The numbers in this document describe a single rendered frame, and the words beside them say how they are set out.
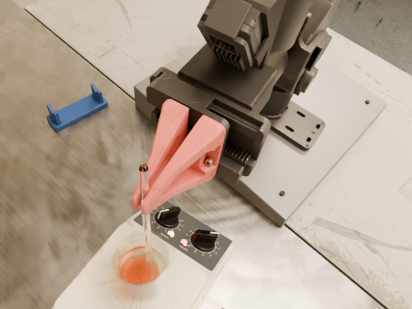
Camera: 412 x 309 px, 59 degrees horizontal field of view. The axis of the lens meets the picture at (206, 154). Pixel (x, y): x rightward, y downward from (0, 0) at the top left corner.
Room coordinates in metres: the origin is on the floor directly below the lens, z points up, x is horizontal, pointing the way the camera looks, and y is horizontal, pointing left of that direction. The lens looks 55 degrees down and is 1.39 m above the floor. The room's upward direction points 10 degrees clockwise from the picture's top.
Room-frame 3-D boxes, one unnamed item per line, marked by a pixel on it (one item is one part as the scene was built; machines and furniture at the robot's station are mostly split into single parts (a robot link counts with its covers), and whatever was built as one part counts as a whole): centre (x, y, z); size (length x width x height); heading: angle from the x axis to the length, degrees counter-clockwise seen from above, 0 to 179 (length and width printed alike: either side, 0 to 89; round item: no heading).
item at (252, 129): (0.22, 0.00, 1.16); 0.10 x 0.07 x 0.07; 68
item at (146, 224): (0.12, 0.04, 1.10); 0.01 x 0.01 x 0.20
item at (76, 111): (0.39, 0.23, 0.92); 0.10 x 0.03 x 0.04; 140
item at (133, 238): (0.11, 0.04, 1.02); 0.06 x 0.05 x 0.08; 101
